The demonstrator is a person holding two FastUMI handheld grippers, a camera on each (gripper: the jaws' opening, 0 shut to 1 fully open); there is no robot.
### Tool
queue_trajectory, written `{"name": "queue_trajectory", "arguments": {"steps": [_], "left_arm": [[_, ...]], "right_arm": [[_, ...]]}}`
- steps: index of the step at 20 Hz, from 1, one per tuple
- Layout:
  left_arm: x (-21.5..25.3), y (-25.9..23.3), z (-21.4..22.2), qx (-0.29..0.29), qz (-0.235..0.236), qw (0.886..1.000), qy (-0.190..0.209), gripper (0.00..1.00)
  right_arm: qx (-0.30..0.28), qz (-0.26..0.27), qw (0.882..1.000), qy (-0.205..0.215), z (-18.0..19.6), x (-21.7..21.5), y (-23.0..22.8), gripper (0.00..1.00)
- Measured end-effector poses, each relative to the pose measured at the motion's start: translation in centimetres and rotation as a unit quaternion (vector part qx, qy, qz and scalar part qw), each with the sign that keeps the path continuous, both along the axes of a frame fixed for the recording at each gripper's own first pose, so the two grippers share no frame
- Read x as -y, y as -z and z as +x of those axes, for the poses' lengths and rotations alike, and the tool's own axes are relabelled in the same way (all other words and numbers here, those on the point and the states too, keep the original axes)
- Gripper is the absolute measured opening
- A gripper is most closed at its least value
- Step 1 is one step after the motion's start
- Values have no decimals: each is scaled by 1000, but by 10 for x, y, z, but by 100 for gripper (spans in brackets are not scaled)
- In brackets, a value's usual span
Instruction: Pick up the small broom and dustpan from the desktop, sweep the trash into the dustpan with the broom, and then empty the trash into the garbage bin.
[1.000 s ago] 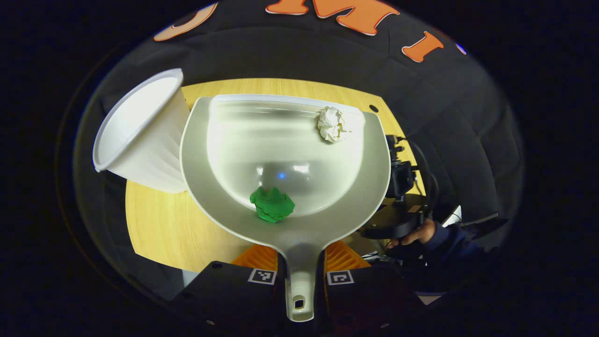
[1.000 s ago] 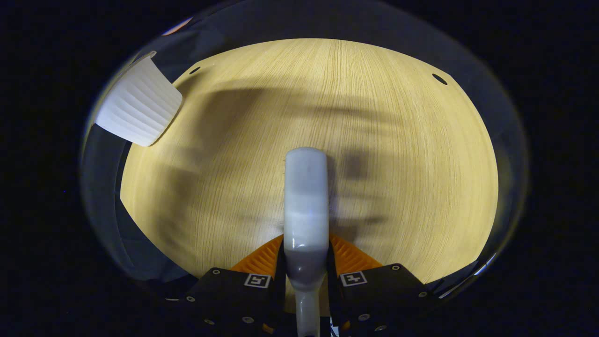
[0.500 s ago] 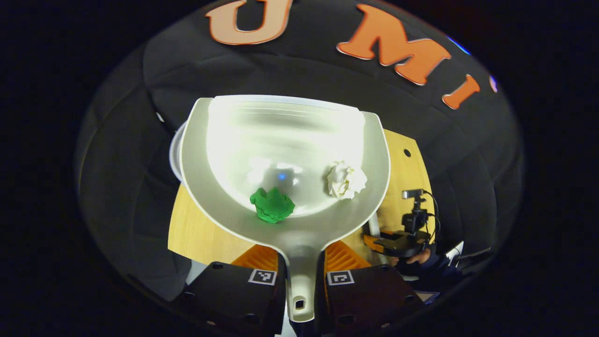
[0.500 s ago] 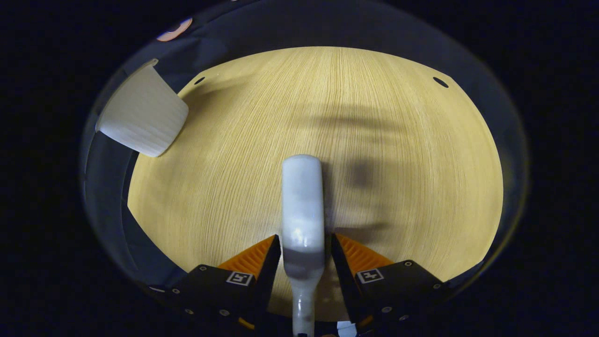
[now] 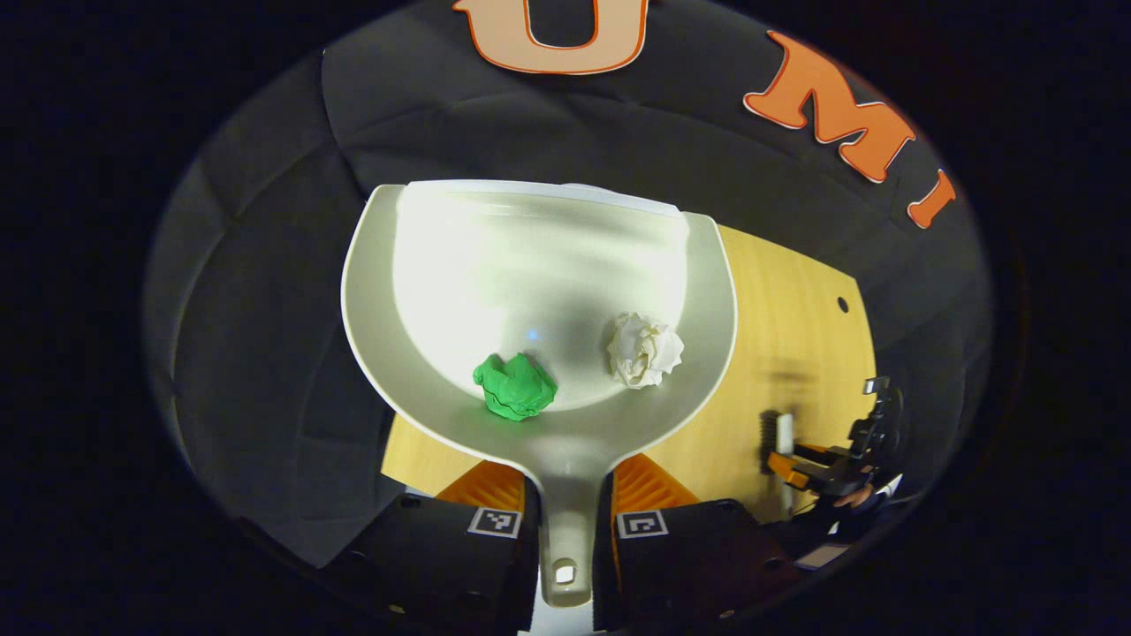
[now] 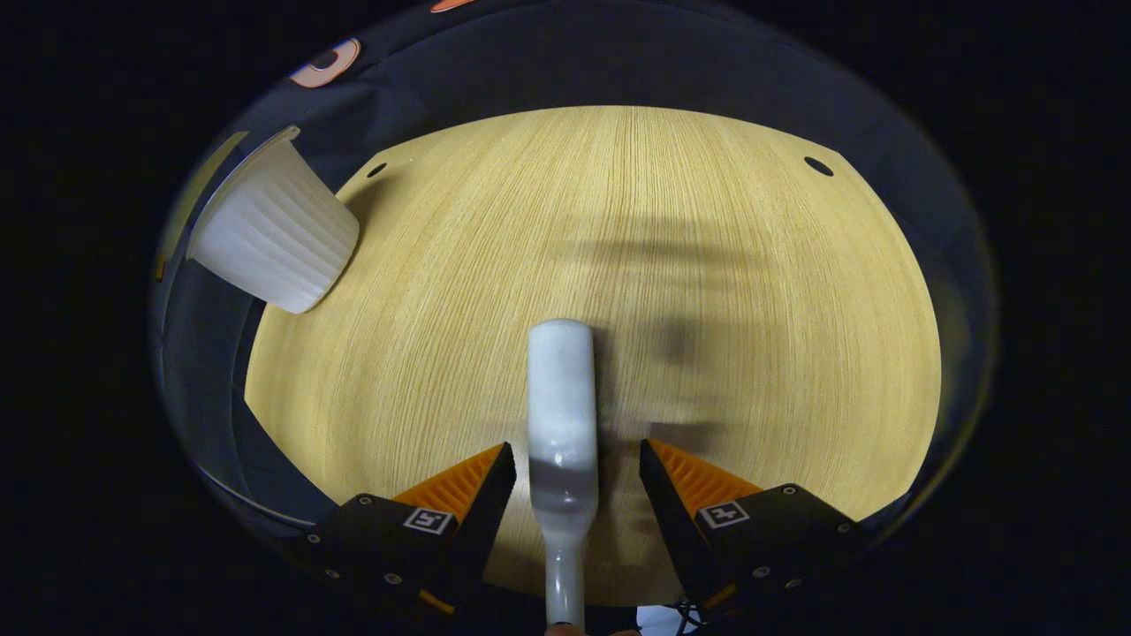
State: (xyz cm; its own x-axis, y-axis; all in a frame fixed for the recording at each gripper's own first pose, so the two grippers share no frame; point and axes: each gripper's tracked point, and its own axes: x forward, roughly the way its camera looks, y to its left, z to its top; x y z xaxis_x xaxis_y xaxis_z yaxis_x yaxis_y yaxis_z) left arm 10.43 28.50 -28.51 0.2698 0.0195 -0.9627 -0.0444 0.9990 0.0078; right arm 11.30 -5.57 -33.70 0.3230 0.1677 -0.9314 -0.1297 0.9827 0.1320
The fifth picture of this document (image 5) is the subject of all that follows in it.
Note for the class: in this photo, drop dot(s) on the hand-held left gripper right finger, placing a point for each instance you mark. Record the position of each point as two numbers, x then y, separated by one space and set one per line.
689 556

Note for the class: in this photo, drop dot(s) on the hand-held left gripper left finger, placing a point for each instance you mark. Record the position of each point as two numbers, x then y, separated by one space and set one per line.
442 556

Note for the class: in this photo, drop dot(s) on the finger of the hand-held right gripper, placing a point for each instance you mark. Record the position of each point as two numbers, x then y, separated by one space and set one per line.
822 455
795 473

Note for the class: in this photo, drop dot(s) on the small white broom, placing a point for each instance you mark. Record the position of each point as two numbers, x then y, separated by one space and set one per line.
785 442

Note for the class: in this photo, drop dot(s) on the green paper ball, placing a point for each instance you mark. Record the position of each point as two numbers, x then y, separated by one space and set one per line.
514 389

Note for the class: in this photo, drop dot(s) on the white paper ball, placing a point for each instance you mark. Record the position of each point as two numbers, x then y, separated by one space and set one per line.
645 349

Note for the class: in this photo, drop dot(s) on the white plastic dustpan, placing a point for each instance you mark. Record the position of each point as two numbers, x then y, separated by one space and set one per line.
530 265

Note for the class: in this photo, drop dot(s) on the black backdrop cloth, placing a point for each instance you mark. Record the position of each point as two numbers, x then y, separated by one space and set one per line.
265 309

